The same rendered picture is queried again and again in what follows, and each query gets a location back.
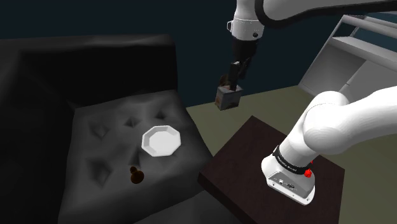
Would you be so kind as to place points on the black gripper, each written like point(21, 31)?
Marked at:
point(243, 49)

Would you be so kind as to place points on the grey brown box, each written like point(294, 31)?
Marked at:
point(228, 97)

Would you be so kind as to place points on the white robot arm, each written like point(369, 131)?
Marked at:
point(341, 124)

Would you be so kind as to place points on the white octagonal plate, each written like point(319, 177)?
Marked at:
point(161, 141)

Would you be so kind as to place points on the white shelf unit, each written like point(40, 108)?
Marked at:
point(344, 68)

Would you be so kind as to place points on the dark brown robot stand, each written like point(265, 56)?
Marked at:
point(263, 183)

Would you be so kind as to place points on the brown gourd-shaped figure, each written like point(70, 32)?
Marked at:
point(136, 176)

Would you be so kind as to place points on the black tufted sofa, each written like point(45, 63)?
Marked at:
point(102, 145)

